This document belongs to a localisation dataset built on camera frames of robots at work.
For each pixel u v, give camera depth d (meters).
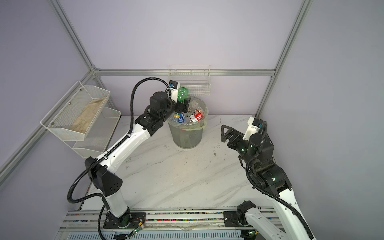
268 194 0.39
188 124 0.79
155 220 0.75
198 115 0.80
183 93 0.72
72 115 0.78
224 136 0.54
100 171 0.43
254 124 0.51
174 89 0.61
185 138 0.91
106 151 0.48
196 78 1.02
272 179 0.40
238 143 0.53
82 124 0.75
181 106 0.66
